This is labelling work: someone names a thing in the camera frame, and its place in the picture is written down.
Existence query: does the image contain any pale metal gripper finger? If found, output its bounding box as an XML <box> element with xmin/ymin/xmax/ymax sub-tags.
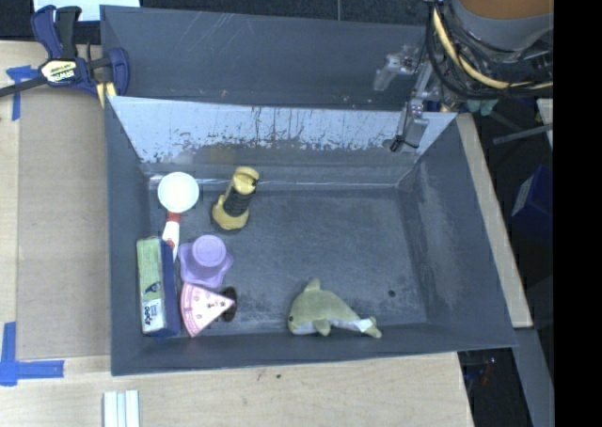
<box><xmin>373</xmin><ymin>44</ymin><xmax>422</xmax><ymax>92</ymax></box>
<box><xmin>398</xmin><ymin>102</ymin><xmax>431</xmax><ymax>150</ymax></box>

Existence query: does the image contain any green and blue box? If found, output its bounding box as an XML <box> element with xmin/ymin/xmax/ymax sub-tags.
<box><xmin>135</xmin><ymin>235</ymin><xmax>182</xmax><ymax>339</ymax></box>

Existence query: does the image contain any pink toy pizza slice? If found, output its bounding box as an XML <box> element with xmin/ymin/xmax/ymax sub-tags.
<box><xmin>180</xmin><ymin>281</ymin><xmax>236</xmax><ymax>339</ymax></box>

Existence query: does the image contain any purple star-shaped cup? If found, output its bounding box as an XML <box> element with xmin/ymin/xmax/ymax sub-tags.
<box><xmin>177</xmin><ymin>233</ymin><xmax>235</xmax><ymax>290</ymax></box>

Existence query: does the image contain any white round scoop, red collar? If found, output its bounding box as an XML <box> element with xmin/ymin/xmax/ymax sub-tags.
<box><xmin>156</xmin><ymin>171</ymin><xmax>200</xmax><ymax>263</ymax></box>

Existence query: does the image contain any grey metal bin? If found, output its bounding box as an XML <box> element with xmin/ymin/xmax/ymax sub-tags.
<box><xmin>99</xmin><ymin>5</ymin><xmax>519</xmax><ymax>377</ymax></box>

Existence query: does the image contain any grey-green plush dolphin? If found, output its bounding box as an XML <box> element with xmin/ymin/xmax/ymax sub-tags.
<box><xmin>287</xmin><ymin>277</ymin><xmax>384</xmax><ymax>340</ymax></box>

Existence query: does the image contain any black round object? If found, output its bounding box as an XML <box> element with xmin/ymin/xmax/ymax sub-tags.
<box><xmin>219</xmin><ymin>286</ymin><xmax>239</xmax><ymax>323</ymax></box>

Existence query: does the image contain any black cylinder on white bracket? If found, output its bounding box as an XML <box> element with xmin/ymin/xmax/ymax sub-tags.
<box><xmin>388</xmin><ymin>134</ymin><xmax>419</xmax><ymax>153</ymax></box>

